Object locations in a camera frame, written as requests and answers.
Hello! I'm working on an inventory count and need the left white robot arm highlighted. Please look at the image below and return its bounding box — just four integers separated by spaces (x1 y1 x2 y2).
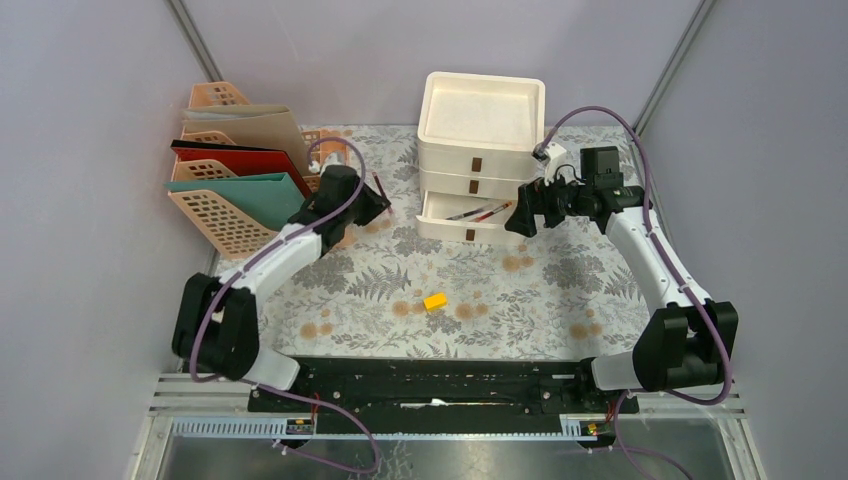
171 142 391 411

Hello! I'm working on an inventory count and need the beige notebook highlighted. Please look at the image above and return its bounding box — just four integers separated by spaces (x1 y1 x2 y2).
182 105 310 175

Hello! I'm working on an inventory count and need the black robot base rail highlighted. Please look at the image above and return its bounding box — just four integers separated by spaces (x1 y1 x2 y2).
248 356 619 436

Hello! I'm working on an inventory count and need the orange clear pen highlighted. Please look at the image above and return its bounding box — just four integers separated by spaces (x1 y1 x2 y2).
472 202 512 223

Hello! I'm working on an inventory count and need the peach plastic file organizer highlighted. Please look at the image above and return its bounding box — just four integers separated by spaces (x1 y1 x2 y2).
165 82 351 259

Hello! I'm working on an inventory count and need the floral table mat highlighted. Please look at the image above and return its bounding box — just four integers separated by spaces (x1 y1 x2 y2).
258 125 650 360

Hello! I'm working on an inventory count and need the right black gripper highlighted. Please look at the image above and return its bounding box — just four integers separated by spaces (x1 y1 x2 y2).
504 166 593 238

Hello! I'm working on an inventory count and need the red capped marker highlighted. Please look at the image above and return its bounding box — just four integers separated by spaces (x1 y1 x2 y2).
372 172 394 215

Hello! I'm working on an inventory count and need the white three-drawer cabinet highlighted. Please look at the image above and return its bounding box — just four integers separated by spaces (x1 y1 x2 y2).
417 71 546 200

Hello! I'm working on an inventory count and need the blue pen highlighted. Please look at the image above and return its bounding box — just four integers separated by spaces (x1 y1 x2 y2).
445 205 492 221

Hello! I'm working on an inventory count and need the teal folder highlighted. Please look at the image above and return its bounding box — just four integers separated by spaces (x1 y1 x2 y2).
165 173 305 231

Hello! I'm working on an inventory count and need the red ring binder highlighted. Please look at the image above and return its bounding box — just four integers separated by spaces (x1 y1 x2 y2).
166 140 312 197

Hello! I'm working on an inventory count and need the aluminium corner frame post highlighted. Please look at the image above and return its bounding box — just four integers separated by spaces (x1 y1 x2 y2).
164 0 224 82

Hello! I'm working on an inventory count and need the yellow eraser block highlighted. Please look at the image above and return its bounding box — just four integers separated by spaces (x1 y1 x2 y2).
423 292 448 312

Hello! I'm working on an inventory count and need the white bottom drawer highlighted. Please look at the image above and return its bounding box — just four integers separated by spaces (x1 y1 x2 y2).
415 191 524 246

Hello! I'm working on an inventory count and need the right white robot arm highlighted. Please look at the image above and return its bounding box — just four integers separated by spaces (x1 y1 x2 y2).
505 143 738 412

